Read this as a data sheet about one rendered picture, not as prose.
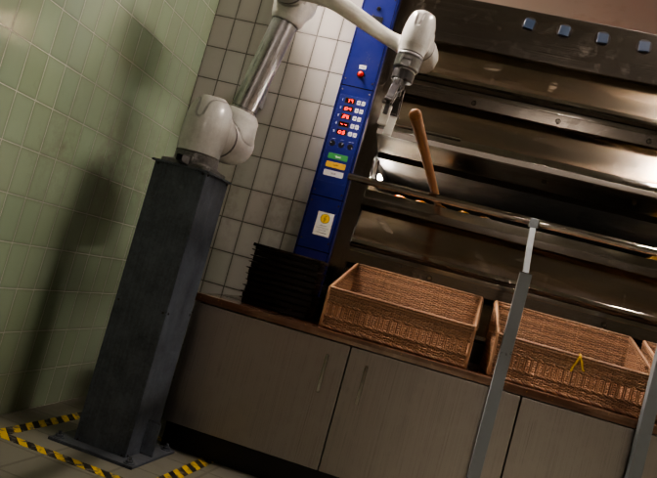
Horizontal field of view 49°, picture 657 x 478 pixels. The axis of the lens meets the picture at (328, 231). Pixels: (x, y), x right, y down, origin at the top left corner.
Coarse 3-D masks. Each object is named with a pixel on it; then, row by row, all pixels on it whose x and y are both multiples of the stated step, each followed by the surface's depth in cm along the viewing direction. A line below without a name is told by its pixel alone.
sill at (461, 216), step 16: (368, 192) 317; (416, 208) 313; (432, 208) 312; (480, 224) 307; (496, 224) 306; (544, 240) 302; (560, 240) 301; (576, 240) 300; (608, 256) 297; (624, 256) 296; (640, 256) 295
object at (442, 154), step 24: (384, 144) 313; (408, 144) 305; (432, 144) 300; (456, 168) 315; (480, 168) 307; (504, 168) 299; (528, 168) 292; (552, 168) 291; (552, 192) 307; (576, 192) 300; (600, 192) 293; (624, 192) 286; (648, 192) 284
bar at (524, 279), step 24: (408, 192) 276; (504, 216) 269; (528, 216) 269; (528, 240) 260; (600, 240) 263; (624, 240) 262; (528, 264) 250; (528, 288) 243; (504, 336) 243; (504, 360) 242; (648, 384) 236; (648, 408) 233; (480, 432) 241; (648, 432) 232; (480, 456) 240
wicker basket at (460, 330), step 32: (352, 288) 308; (384, 288) 306; (416, 288) 305; (448, 288) 303; (320, 320) 265; (352, 320) 263; (384, 320) 301; (416, 320) 258; (448, 320) 256; (416, 352) 257; (448, 352) 255
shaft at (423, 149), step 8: (416, 112) 169; (416, 120) 170; (416, 128) 177; (424, 128) 184; (416, 136) 186; (424, 136) 188; (424, 144) 196; (424, 152) 206; (424, 160) 216; (424, 168) 231; (432, 168) 233; (432, 176) 244; (432, 184) 257; (432, 192) 275
